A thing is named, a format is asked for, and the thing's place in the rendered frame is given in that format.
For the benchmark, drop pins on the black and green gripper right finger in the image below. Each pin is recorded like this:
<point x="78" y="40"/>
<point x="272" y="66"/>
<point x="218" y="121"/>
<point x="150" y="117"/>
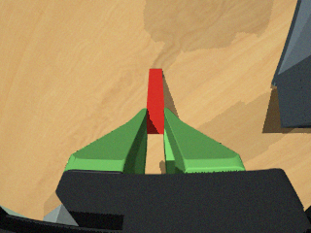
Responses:
<point x="188" y="151"/>

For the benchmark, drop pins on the dark grey panel with slot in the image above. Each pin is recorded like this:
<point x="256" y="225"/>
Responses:
<point x="294" y="84"/>

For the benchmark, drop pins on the red rectangular peg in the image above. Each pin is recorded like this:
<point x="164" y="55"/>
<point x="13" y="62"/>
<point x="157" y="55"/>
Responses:
<point x="155" y="103"/>

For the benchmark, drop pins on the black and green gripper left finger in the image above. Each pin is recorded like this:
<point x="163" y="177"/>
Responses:
<point x="123" y="149"/>

